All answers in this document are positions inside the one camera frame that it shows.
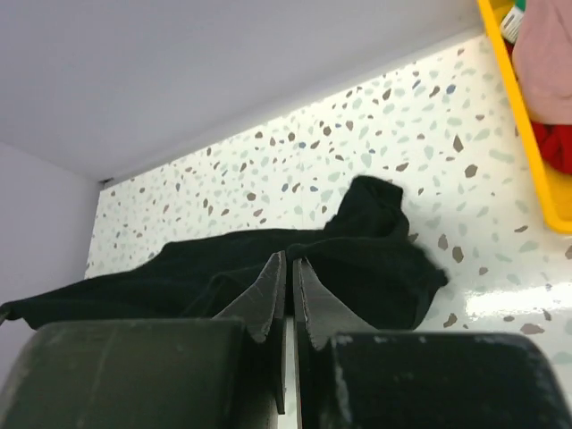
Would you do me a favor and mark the red garment in bin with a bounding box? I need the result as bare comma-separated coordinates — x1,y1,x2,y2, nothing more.
532,122,572,174

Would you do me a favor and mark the black t shirt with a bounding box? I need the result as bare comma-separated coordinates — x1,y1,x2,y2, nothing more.
1,175,449,330

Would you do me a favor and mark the yellow plastic bin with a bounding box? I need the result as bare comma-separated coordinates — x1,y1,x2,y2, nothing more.
476,0,571,235

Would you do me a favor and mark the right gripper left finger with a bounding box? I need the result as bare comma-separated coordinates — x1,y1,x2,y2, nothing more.
214,251,286,414

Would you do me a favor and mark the pink shirt in bin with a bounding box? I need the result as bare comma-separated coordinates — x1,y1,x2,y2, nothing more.
512,0,571,125

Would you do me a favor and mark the green white item in bin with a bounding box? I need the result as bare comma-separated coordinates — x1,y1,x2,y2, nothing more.
500,0,526,45

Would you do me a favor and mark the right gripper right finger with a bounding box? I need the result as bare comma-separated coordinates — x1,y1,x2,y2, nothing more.
292,258,377,428

